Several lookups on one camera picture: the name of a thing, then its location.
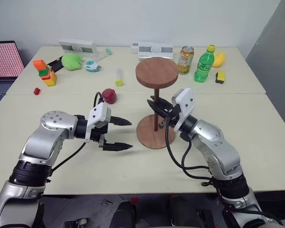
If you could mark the yellow and black sponge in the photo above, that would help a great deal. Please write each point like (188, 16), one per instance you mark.
(220, 77)

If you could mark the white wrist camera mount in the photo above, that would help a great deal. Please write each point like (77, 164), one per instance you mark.
(186, 102)
(97, 115)

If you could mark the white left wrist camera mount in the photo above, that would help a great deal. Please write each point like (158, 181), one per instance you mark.
(97, 115)

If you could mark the clear tube with teal cap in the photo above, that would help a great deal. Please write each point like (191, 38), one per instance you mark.
(104, 54)

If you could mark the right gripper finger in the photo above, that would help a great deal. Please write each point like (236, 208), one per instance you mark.
(162, 102)
(159, 110)

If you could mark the clear tube with yellow cap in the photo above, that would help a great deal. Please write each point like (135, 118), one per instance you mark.
(119, 79)

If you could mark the wooden pole with round disc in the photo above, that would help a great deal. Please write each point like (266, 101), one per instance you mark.
(156, 71)

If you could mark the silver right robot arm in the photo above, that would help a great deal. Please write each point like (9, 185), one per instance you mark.
(218, 147)

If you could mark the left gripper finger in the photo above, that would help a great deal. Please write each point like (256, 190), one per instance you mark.
(116, 146)
(120, 121)

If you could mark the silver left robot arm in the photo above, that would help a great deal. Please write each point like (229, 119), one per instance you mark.
(47, 140)

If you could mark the dark rounded shape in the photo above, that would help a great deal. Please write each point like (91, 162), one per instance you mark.
(123, 216)

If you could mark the small red knob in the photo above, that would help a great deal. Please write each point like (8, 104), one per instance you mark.
(134, 200)

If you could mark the yellow plush toy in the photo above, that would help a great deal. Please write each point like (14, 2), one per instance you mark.
(219, 59)

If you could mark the orange drink can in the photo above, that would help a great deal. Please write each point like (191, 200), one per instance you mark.
(186, 60)

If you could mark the multicolour toy block tower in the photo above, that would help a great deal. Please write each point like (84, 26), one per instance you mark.
(48, 76)

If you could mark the laptop with pink screen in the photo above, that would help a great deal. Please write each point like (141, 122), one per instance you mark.
(4, 61)

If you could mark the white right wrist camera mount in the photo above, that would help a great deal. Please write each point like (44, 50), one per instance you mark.
(186, 102)

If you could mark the flat black card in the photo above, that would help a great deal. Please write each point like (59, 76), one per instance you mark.
(55, 64)

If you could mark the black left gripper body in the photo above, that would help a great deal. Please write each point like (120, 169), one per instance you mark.
(100, 133)

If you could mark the teal and white small device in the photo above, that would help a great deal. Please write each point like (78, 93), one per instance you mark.
(91, 66)

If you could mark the green plastic bottle yellow cap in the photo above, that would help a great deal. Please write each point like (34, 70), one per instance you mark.
(203, 65)

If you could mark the small white box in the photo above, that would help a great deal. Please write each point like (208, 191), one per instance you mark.
(134, 48)

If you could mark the white box with grey panels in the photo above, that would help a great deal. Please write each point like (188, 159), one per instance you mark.
(78, 47)

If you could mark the green plush toy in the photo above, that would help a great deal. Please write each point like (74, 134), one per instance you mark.
(71, 61)

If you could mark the small red toy block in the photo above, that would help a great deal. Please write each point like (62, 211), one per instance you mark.
(37, 91)

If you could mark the red apple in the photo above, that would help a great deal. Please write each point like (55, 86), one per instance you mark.
(109, 96)

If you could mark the round wooden base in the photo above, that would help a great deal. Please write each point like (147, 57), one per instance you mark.
(149, 136)

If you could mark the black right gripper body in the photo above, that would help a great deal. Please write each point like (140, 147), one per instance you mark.
(173, 116)

